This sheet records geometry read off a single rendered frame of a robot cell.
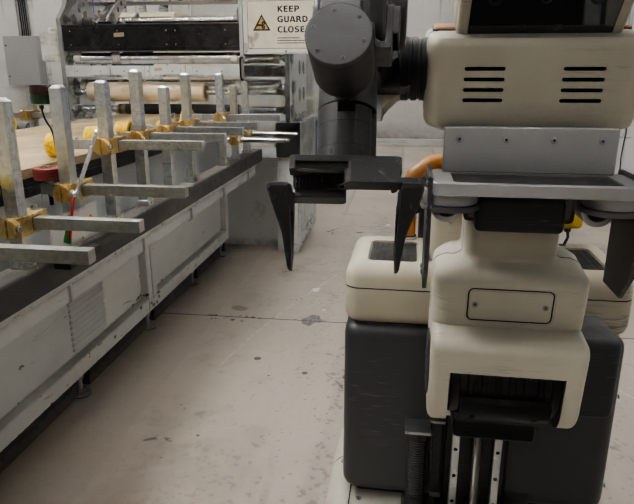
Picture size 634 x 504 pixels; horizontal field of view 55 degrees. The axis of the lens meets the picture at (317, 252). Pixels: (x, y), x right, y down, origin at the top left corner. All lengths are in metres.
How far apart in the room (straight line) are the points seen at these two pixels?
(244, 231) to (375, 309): 3.12
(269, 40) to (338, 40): 3.41
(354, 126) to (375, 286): 0.65
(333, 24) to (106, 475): 1.72
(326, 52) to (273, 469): 1.60
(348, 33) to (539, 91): 0.40
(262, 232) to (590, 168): 3.51
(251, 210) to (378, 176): 3.70
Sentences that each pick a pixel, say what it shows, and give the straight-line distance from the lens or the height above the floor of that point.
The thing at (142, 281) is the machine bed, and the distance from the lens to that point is 2.89.
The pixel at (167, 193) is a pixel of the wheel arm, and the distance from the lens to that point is 1.76.
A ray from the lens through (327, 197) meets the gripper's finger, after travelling 0.59.
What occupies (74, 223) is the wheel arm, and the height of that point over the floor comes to 0.81.
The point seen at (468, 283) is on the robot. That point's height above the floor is 0.88.
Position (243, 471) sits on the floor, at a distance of 1.98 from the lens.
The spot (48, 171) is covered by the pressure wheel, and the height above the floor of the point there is 0.90.
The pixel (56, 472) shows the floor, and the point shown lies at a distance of 2.12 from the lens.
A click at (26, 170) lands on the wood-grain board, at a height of 0.90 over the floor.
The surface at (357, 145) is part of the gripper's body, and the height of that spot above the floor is 1.11.
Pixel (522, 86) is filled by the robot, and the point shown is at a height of 1.15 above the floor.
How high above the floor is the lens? 1.17
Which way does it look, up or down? 17 degrees down
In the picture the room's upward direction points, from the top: straight up
